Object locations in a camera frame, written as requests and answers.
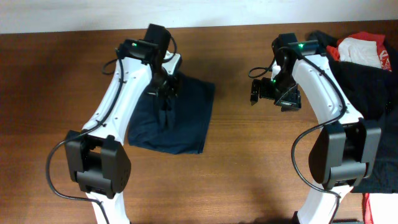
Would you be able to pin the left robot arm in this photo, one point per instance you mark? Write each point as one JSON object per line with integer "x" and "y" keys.
{"x": 97, "y": 161}

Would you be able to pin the red and white shirt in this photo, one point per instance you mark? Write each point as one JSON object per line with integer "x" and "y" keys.
{"x": 377, "y": 205}

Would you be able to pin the black garment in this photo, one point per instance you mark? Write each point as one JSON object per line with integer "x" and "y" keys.
{"x": 373, "y": 92}

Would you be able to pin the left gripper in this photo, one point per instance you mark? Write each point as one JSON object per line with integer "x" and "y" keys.
{"x": 163, "y": 92}

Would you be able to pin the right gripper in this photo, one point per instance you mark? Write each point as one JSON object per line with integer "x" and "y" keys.
{"x": 277, "y": 95}

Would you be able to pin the navy blue shorts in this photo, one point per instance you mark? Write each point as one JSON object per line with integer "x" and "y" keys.
{"x": 174, "y": 126}

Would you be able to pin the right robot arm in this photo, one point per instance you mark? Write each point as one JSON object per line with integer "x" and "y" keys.
{"x": 344, "y": 153}

